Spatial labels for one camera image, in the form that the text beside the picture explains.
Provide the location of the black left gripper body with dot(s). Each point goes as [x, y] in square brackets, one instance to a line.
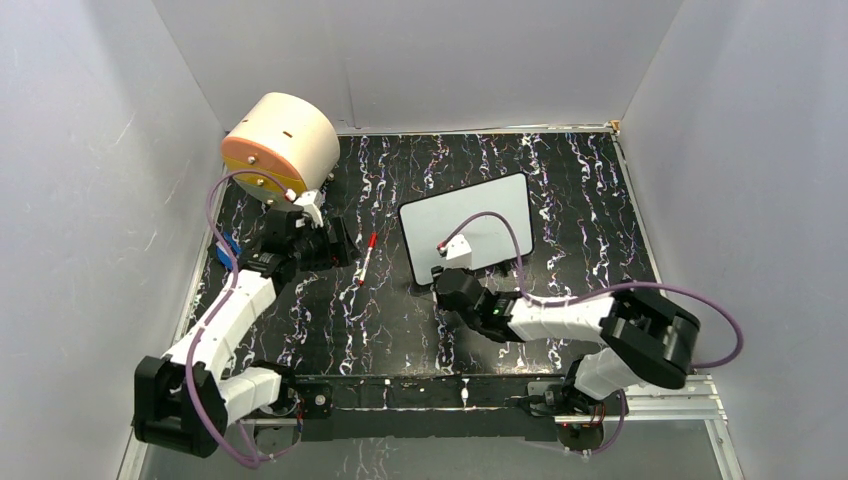
[311, 250]

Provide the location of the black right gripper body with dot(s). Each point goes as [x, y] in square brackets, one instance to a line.
[471, 320]

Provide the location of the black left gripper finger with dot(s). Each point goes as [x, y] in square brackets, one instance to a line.
[338, 235]
[342, 257]

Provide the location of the white marker red cap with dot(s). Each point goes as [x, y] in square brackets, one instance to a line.
[363, 270]

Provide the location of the white board black frame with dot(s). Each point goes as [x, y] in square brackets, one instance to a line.
[493, 216]

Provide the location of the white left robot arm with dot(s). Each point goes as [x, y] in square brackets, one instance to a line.
[206, 349]

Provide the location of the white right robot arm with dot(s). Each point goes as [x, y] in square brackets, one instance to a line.
[645, 337]

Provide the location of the blue white eraser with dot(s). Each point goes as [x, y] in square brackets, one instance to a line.
[227, 250]

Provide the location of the cream cylindrical drawer box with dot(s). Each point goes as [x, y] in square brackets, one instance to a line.
[283, 143]

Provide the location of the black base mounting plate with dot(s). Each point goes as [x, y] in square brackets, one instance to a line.
[421, 407]

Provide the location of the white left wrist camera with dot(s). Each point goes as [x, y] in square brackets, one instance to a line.
[308, 203]

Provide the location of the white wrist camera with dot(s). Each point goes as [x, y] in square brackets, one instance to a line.
[455, 252]
[308, 203]

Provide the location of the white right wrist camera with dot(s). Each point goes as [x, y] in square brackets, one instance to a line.
[455, 252]

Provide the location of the aluminium frame rail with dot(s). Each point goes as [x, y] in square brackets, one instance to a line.
[676, 401]

